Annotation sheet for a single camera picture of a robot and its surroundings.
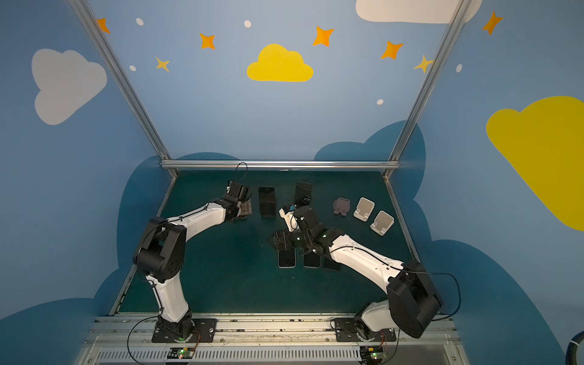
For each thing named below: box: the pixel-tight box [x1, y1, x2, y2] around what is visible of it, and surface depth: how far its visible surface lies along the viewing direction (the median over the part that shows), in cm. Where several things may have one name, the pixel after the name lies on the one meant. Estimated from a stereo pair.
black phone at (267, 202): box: [258, 186, 277, 219], surface depth 101 cm
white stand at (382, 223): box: [369, 209, 395, 237], surface depth 99 cm
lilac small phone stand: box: [333, 196, 351, 216], surface depth 106 cm
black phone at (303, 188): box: [295, 180, 313, 207], surface depth 100 cm
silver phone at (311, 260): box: [302, 250, 321, 269], surface depth 92 cm
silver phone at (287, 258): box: [277, 247, 297, 269], surface depth 92 cm
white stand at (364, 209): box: [352, 196, 376, 223], surface depth 103 cm
